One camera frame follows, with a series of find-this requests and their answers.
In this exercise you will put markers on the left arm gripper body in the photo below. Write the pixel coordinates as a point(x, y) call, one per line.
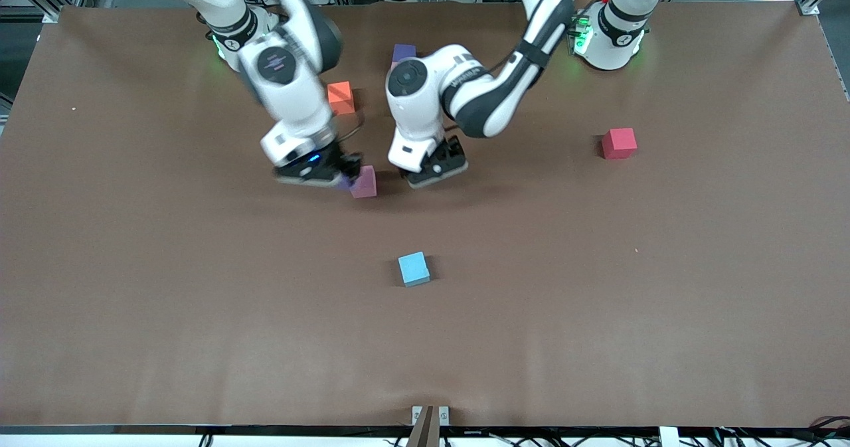
point(454, 148)

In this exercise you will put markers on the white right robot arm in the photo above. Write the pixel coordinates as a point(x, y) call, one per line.
point(282, 68)

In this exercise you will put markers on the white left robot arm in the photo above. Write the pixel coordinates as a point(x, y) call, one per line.
point(491, 95)

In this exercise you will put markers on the orange foam cube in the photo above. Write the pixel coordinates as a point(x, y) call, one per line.
point(340, 95)

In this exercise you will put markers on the light blue foam cube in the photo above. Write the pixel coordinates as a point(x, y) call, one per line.
point(413, 268)

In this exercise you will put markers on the brown table cover sheet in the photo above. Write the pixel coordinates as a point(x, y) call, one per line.
point(199, 301)

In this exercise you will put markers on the red foam cube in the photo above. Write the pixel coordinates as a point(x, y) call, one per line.
point(619, 143)

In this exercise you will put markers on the green lit controller board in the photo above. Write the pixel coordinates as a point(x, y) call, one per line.
point(581, 32)

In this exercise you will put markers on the small metal bracket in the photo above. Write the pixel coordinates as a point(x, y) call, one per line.
point(443, 415)

